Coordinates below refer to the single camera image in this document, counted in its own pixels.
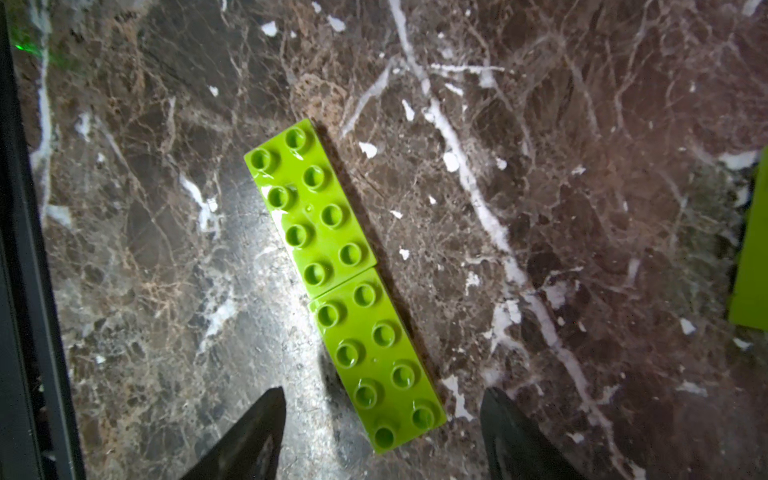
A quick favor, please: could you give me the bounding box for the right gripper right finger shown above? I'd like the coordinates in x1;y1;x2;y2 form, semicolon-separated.
480;387;584;479

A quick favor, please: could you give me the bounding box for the long green lego brick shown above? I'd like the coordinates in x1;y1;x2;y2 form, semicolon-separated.
244;119;446;454

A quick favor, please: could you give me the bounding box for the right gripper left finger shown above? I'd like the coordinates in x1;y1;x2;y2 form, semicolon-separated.
183;387;286;480

